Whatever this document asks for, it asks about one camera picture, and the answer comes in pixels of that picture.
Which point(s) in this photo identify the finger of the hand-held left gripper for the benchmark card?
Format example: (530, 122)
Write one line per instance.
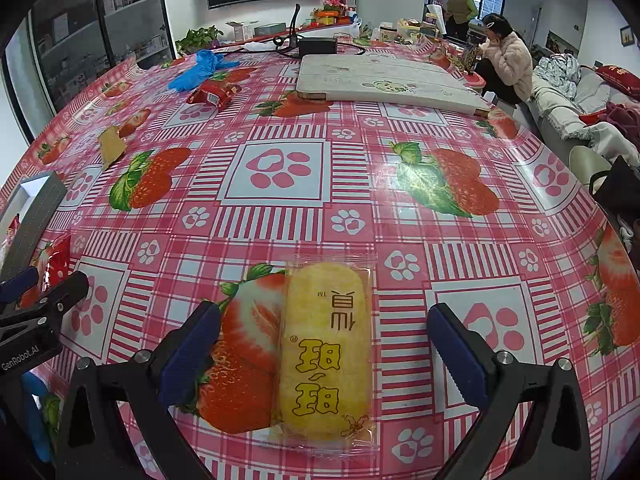
(17, 282)
(55, 297)

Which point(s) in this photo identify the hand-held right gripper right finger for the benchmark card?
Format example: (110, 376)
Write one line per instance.
(457, 355)

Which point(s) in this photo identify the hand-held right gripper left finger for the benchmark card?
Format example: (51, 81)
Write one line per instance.
(192, 355)

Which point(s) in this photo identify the yellow rice cracker packet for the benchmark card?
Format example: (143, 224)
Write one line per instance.
(325, 360)

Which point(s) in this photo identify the red foil snack packet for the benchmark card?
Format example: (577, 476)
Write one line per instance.
(215, 92)

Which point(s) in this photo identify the person's left hand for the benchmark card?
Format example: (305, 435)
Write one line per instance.
(35, 410)

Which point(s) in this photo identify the tan snack packet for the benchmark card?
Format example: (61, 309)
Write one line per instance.
(112, 147)

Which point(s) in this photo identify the strawberry print tablecloth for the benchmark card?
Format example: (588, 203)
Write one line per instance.
(350, 170)

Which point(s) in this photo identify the black bag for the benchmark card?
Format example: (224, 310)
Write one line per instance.
(617, 185)

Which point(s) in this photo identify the grey sofa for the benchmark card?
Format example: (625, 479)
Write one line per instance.
(565, 115)

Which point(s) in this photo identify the crumpled blue disposable gloves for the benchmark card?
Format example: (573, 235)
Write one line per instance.
(197, 72)

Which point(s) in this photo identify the glass door cabinet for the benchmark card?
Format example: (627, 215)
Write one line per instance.
(100, 25)

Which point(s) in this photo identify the red bowl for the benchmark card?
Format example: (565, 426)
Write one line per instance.
(475, 80)

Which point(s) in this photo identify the white folded foam mat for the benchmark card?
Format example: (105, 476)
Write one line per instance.
(390, 82)

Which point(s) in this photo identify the maroon cloth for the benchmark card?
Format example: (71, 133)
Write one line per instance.
(622, 117)

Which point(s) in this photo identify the green leafy plant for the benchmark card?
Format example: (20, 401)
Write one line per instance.
(200, 37)

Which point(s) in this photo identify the dark patterned bag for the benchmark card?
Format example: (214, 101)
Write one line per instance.
(470, 57)

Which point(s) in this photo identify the pile of clothes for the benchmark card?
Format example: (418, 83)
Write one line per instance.
(562, 72)

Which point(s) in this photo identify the red pillow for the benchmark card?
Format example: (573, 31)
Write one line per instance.
(617, 79)

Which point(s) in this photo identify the open white box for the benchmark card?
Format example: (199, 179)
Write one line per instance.
(240, 30)

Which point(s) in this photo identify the pile of boxes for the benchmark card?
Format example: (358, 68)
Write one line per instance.
(410, 30)

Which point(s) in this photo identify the black power adapter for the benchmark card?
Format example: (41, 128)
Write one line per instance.
(317, 46)

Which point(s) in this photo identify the flat grey green box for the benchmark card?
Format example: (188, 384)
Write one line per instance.
(270, 28)

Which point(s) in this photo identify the orange box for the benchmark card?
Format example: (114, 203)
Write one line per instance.
(325, 17)

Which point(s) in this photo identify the small framed wall picture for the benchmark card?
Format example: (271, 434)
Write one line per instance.
(625, 35)

